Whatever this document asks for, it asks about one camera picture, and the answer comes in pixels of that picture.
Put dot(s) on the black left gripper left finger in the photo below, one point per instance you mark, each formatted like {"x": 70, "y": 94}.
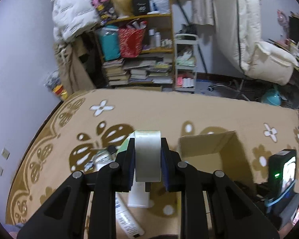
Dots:
{"x": 82, "y": 196}

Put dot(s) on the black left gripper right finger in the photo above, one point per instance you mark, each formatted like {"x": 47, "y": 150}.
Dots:
{"x": 211, "y": 196}

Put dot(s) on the brown cardboard box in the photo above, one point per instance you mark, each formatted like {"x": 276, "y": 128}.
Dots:
{"x": 218, "y": 151}

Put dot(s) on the clear packing tape roll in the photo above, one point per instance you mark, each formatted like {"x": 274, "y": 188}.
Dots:
{"x": 148, "y": 156}

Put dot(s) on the white lotion tube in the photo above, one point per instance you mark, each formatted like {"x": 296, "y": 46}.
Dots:
{"x": 125, "y": 219}

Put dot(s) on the black device with screen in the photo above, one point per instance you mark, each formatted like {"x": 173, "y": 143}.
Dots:
{"x": 282, "y": 168}

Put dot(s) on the beige floral carpet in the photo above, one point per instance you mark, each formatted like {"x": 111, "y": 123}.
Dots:
{"x": 91, "y": 128}

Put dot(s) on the stack of books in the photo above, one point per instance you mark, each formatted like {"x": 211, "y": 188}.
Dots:
{"x": 114, "y": 72}

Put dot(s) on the white rolling cart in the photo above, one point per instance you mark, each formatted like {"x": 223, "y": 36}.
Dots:
{"x": 185, "y": 62}

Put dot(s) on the wooden bookshelf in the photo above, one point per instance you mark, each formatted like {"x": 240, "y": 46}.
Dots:
{"x": 155, "y": 64}

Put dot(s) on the teal storage bin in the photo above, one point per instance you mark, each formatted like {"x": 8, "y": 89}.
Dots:
{"x": 109, "y": 41}

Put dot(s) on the red gift bag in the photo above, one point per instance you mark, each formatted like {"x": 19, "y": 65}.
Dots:
{"x": 130, "y": 42}

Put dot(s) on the white puffer jacket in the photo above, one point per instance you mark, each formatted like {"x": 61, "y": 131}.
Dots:
{"x": 71, "y": 18}

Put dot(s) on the cream padded coat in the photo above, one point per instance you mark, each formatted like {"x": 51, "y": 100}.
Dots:
{"x": 238, "y": 35}

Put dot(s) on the black gift box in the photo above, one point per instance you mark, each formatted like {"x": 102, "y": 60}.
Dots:
{"x": 140, "y": 7}

